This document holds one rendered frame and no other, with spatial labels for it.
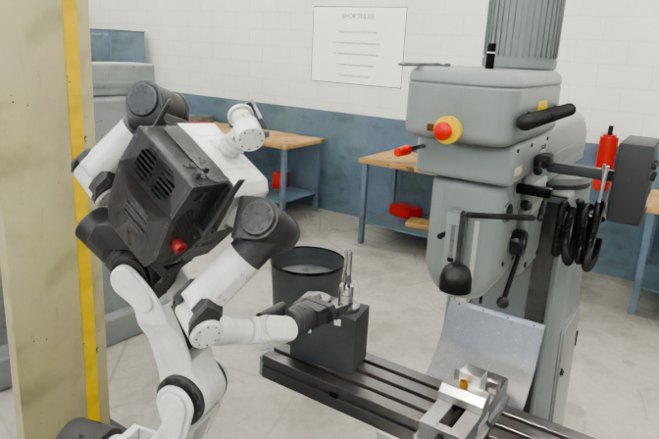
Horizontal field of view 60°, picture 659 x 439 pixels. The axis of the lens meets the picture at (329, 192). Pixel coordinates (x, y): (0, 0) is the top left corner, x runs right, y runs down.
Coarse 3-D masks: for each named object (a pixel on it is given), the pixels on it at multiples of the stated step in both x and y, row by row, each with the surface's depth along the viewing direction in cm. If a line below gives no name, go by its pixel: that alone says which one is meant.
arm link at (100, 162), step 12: (120, 132) 141; (108, 144) 142; (120, 144) 142; (84, 156) 145; (96, 156) 143; (108, 156) 142; (120, 156) 143; (72, 168) 148; (84, 168) 144; (96, 168) 143; (108, 168) 144; (96, 180) 144; (108, 180) 144; (96, 192) 145; (108, 192) 147; (96, 204) 148
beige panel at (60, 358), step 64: (0, 0) 204; (64, 0) 223; (0, 64) 208; (64, 64) 228; (0, 128) 212; (64, 128) 233; (0, 192) 216; (64, 192) 238; (0, 256) 225; (64, 256) 243; (64, 320) 249; (64, 384) 255
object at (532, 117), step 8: (568, 104) 150; (528, 112) 126; (536, 112) 124; (544, 112) 127; (552, 112) 132; (560, 112) 138; (568, 112) 145; (520, 120) 118; (528, 120) 117; (536, 120) 119; (544, 120) 125; (552, 120) 132; (520, 128) 119; (528, 128) 118
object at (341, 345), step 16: (336, 304) 177; (336, 320) 173; (352, 320) 171; (368, 320) 182; (304, 336) 179; (320, 336) 177; (336, 336) 174; (352, 336) 172; (304, 352) 181; (320, 352) 178; (336, 352) 176; (352, 352) 173; (336, 368) 177; (352, 368) 175
